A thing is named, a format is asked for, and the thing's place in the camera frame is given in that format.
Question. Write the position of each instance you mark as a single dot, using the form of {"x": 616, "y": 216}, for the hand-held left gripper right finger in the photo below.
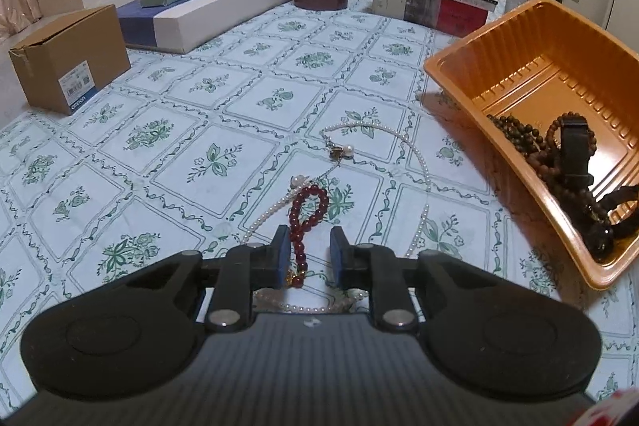
{"x": 338, "y": 257}

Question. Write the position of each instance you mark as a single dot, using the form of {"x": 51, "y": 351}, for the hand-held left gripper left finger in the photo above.
{"x": 283, "y": 252}

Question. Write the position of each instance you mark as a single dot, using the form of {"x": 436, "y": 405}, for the orange plastic tray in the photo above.
{"x": 524, "y": 71}

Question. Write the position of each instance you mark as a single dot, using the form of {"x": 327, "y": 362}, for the floral patterned tablecloth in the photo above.
{"x": 199, "y": 106}

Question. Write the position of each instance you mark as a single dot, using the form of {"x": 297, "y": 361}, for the blue and white long box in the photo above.
{"x": 209, "y": 14}

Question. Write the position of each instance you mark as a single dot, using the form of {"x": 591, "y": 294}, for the black wristband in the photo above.
{"x": 574, "y": 151}

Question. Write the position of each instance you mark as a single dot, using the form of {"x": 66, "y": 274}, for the brown cardboard box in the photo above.
{"x": 70, "y": 56}

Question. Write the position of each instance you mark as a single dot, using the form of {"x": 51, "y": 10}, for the red and white object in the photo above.
{"x": 606, "y": 411}

